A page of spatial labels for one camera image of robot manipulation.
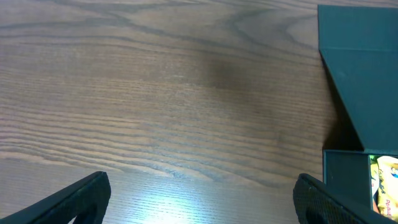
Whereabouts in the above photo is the dark green box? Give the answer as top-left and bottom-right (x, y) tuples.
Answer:
(318, 5), (397, 208)

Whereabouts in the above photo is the green yellow snack packet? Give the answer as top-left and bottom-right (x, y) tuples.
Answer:
(369, 155), (379, 201)

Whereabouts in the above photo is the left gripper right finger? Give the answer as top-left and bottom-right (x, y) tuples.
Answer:
(293, 174), (395, 224)

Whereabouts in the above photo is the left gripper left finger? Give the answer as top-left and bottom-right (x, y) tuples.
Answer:
(1, 171), (111, 224)

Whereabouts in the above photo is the yellow orange snack packet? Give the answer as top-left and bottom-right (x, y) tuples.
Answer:
(377, 156), (397, 222)

